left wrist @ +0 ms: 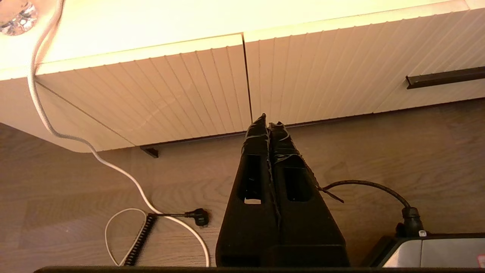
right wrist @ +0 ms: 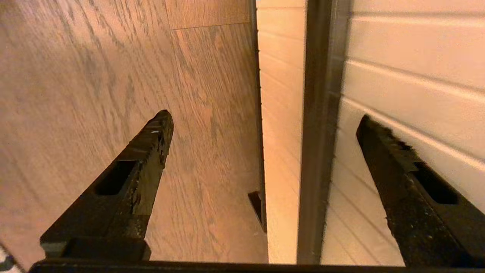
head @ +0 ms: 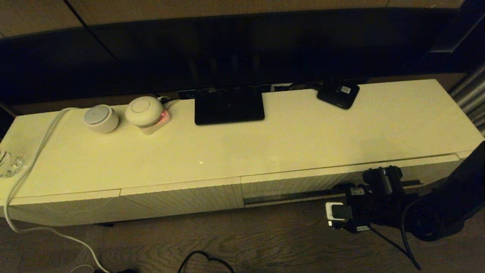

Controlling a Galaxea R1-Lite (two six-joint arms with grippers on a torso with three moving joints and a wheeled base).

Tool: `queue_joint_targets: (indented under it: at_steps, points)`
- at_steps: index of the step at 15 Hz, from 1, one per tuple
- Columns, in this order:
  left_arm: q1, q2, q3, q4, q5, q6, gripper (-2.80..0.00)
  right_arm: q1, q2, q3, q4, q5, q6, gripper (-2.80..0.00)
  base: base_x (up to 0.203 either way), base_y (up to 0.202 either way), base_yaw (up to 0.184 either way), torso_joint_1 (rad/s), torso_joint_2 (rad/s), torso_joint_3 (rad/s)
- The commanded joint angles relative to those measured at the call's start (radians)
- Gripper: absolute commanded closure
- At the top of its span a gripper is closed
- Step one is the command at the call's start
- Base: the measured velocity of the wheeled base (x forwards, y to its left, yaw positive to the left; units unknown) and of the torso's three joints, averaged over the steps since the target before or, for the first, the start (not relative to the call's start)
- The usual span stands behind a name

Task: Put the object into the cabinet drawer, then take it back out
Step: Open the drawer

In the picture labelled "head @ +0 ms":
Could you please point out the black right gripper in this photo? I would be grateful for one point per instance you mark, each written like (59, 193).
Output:
(379, 212)

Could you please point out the white ribbed drawer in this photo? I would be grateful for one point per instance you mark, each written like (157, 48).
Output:
(303, 184)

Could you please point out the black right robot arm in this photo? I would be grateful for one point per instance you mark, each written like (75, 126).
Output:
(454, 204)

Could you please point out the white TV cabinet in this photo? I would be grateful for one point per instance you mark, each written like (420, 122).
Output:
(227, 151)

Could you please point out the black set-top box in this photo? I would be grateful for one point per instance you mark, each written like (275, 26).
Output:
(338, 94)

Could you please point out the grey pleated curtain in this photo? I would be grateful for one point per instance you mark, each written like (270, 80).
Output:
(470, 94)

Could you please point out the white ribbed cabinet door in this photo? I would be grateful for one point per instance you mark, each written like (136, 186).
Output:
(68, 210)
(182, 199)

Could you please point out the black television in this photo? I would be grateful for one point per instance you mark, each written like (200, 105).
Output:
(227, 49)

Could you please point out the white power strip red light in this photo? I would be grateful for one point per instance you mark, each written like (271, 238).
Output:
(155, 130)

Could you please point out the white dome device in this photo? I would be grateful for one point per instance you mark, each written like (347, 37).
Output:
(144, 111)

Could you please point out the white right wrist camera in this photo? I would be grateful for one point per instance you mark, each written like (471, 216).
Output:
(331, 210)

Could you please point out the black television base plate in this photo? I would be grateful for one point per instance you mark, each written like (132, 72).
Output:
(229, 108)

